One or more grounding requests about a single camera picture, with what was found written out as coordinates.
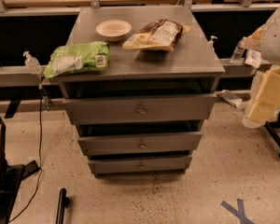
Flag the grey drawer cabinet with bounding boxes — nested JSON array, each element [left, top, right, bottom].
[[51, 5, 226, 179]]

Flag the grey bottom drawer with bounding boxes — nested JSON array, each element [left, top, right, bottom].
[[89, 155, 192, 175]]

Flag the clear sanitizer pump bottle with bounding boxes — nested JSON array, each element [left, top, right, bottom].
[[23, 51, 42, 75]]

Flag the green chip bag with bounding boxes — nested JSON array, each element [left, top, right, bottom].
[[44, 41, 109, 78]]

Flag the black monitor stand left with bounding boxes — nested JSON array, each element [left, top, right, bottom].
[[0, 117, 40, 224]]

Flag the clear water bottle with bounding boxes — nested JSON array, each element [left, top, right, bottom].
[[230, 37, 245, 63]]

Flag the black tube on floor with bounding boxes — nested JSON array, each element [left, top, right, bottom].
[[55, 189, 70, 224]]

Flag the grey top drawer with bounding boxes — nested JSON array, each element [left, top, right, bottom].
[[64, 94, 217, 125]]

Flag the black cable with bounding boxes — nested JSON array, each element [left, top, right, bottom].
[[7, 83, 52, 224]]

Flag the white paper bowl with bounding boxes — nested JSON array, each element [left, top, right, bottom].
[[96, 20, 132, 42]]

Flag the small white pump bottle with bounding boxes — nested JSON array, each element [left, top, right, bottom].
[[208, 35, 217, 51]]

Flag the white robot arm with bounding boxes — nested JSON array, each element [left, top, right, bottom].
[[242, 7, 280, 129]]

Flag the white wipes packet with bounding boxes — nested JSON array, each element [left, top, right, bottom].
[[245, 49, 261, 68]]

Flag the grey middle drawer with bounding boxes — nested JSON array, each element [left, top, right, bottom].
[[78, 132, 202, 156]]

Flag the brown yellow snack bag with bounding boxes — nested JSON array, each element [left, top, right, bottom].
[[122, 19, 190, 52]]

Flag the folded cloth on ledge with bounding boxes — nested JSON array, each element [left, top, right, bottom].
[[217, 90, 242, 108]]

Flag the grey drawer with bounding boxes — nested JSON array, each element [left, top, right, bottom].
[[89, 155, 192, 175], [64, 94, 217, 125], [78, 132, 202, 156]]

